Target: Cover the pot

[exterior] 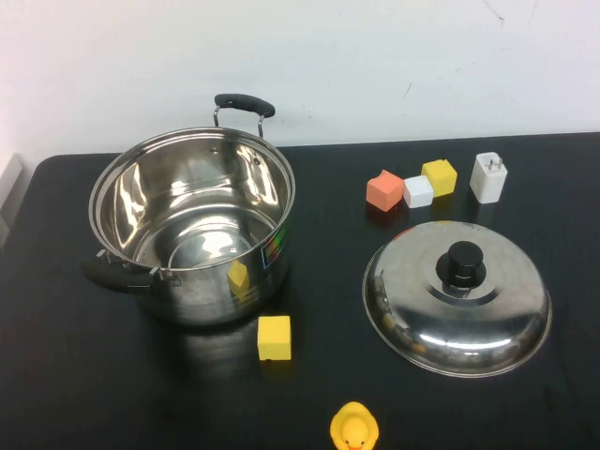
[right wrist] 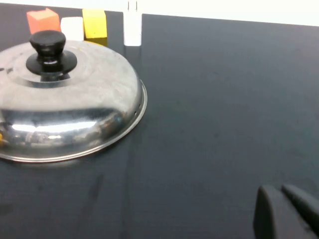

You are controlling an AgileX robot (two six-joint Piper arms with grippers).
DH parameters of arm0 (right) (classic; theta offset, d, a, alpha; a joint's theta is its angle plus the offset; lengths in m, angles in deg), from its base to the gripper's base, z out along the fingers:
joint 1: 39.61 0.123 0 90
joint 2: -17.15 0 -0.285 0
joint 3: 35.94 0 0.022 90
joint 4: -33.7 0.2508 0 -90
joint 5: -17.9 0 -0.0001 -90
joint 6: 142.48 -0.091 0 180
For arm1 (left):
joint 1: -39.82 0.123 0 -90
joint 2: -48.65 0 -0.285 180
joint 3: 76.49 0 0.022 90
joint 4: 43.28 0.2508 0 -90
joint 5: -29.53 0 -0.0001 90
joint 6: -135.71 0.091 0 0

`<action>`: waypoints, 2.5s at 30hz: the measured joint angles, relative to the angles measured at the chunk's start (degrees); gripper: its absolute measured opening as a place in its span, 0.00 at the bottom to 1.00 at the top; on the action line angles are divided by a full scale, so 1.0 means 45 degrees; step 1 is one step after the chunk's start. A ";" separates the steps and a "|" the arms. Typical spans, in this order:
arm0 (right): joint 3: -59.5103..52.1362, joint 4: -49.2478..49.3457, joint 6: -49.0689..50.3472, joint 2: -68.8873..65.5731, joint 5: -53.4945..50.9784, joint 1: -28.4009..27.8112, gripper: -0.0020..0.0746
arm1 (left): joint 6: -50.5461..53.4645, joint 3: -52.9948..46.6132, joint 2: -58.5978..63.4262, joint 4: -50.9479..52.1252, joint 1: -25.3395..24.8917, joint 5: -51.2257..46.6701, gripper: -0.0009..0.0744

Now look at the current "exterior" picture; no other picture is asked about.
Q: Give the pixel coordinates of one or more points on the steel lid with black knob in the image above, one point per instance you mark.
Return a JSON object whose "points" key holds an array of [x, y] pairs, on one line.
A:
{"points": [[469, 328]]}

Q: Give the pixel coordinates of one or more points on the stainless steel stock pot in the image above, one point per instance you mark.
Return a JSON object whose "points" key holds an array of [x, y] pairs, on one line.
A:
{"points": [[187, 197]]}

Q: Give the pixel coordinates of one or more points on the orange foam cube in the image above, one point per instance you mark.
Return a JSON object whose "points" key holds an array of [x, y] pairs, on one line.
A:
{"points": [[384, 192]]}

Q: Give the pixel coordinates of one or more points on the yellow foam cube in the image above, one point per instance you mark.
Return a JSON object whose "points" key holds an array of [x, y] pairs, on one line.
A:
{"points": [[274, 340], [443, 178]]}

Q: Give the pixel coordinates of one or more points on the white foam cube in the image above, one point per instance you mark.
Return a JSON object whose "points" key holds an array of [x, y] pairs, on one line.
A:
{"points": [[418, 193]]}

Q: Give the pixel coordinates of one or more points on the white plug charger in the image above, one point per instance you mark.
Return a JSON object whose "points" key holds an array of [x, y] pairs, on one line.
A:
{"points": [[486, 183]]}

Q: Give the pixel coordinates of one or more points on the yellow rubber duck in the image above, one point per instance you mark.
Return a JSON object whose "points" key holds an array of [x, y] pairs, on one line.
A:
{"points": [[354, 424]]}

